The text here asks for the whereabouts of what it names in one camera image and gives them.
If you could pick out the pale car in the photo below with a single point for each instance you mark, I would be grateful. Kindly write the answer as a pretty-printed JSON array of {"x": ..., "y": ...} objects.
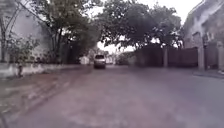
[{"x": 99, "y": 61}]

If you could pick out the grey asphalt road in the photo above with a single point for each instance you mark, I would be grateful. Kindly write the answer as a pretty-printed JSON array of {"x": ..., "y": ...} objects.
[{"x": 126, "y": 100}]

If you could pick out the large dark tree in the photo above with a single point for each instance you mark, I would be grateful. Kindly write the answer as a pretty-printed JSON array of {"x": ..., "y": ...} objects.
[{"x": 140, "y": 23}]

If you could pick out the large leafy tree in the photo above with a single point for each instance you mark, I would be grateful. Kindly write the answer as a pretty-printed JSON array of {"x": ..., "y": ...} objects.
[{"x": 63, "y": 23}]

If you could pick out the dark fence with pale posts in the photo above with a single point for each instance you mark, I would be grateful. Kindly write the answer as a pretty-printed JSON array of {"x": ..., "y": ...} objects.
[{"x": 181, "y": 57}]

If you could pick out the pale building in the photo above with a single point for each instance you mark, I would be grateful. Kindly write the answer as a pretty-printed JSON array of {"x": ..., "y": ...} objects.
[{"x": 25, "y": 30}]

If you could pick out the grey building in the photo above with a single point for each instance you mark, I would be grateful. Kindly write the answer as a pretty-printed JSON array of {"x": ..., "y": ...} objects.
[{"x": 205, "y": 23}]

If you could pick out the low pale wall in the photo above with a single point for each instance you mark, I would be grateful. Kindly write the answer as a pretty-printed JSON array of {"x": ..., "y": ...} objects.
[{"x": 33, "y": 68}]

